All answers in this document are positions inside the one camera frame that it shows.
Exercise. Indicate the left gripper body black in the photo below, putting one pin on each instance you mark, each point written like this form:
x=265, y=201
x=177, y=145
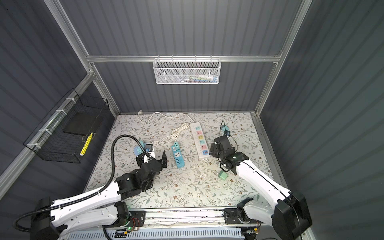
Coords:
x=139, y=161

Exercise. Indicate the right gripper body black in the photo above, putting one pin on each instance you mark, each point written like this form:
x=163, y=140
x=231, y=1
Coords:
x=215, y=152

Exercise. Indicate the teal power strip with USB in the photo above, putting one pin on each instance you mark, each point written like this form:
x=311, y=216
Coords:
x=180, y=163

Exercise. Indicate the white multicolour power strip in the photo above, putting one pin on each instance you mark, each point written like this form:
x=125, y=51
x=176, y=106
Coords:
x=199, y=140

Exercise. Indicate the light blue square power socket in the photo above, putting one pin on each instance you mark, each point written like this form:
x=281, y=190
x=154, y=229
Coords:
x=138, y=150

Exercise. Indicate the green charger cube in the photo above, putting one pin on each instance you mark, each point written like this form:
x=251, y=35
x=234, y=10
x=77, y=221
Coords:
x=223, y=175

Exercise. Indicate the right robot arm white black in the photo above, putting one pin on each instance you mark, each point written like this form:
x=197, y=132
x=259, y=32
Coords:
x=287, y=212

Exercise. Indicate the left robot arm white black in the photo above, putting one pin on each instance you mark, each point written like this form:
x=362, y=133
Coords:
x=55, y=219

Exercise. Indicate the teal charger cube top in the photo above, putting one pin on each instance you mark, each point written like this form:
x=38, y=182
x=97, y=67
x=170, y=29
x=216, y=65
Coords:
x=226, y=131

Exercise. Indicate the yellow striped item in basket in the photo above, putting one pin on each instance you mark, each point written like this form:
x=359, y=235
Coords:
x=86, y=145

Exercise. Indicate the items in white basket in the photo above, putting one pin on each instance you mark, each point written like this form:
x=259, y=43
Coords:
x=200, y=79

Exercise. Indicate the black pad in basket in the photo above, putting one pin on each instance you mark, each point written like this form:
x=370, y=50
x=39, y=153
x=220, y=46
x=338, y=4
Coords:
x=82, y=124

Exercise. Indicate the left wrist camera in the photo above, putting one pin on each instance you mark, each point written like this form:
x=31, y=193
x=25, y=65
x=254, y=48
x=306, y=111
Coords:
x=149, y=150

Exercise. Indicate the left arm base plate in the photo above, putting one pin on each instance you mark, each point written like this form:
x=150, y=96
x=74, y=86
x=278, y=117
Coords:
x=136, y=219

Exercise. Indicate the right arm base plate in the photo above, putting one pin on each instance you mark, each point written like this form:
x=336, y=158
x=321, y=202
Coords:
x=233, y=216

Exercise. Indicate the white slotted cable duct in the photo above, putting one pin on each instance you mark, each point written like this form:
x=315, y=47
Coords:
x=222, y=233

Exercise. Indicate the white wire mesh basket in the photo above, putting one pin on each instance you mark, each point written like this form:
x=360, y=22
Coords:
x=167, y=72

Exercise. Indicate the black wire mesh basket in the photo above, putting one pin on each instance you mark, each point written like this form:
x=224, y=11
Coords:
x=50, y=143

